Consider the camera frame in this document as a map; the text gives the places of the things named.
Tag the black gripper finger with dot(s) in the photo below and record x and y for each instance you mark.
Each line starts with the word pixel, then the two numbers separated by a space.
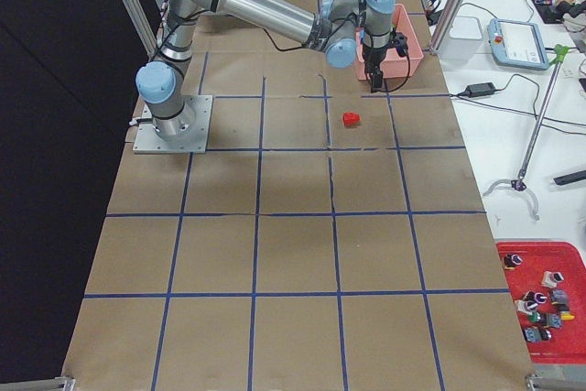
pixel 376 79

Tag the red plastic tray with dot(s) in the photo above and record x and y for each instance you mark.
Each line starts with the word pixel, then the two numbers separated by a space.
pixel 567 345

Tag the red toy block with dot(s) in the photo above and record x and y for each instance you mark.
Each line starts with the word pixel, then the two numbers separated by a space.
pixel 351 119

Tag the long reach grabber tool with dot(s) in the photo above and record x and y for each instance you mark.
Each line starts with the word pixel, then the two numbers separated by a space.
pixel 518 183

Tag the clear plastic container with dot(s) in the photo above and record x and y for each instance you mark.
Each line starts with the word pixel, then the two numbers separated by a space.
pixel 465 37

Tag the black power adapter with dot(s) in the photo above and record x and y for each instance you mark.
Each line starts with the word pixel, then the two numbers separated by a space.
pixel 480 89

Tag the brown paper table cover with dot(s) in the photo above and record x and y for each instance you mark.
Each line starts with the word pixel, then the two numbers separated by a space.
pixel 296 253

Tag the teach pendant tablet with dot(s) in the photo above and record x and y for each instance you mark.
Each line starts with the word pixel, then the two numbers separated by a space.
pixel 517 44

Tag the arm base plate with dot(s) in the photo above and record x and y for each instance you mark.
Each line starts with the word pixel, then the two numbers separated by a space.
pixel 186 133

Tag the pink plastic box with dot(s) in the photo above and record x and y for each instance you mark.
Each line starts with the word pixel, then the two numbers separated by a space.
pixel 404 60

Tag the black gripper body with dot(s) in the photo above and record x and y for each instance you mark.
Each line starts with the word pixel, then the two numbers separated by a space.
pixel 373 56

